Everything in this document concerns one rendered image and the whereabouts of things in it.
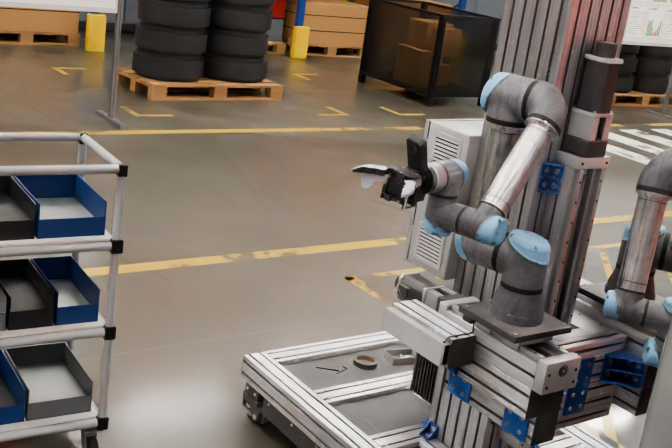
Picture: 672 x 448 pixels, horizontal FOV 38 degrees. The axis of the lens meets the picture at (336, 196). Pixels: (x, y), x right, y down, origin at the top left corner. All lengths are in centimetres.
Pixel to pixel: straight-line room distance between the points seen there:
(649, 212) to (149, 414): 192
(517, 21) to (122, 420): 193
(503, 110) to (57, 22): 901
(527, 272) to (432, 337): 32
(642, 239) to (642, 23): 921
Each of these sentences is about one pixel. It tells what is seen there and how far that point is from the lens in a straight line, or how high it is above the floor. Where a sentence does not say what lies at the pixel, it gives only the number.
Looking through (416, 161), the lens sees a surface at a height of 127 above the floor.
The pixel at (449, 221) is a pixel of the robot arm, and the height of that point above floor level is 111.
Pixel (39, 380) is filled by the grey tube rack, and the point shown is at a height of 19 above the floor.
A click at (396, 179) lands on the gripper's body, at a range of 233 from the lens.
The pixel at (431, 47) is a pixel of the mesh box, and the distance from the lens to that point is 1045.
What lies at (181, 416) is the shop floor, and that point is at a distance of 368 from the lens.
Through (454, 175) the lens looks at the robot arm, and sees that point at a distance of 246.
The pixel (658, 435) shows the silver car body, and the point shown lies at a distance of 146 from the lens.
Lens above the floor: 181
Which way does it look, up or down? 16 degrees down
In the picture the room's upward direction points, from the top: 8 degrees clockwise
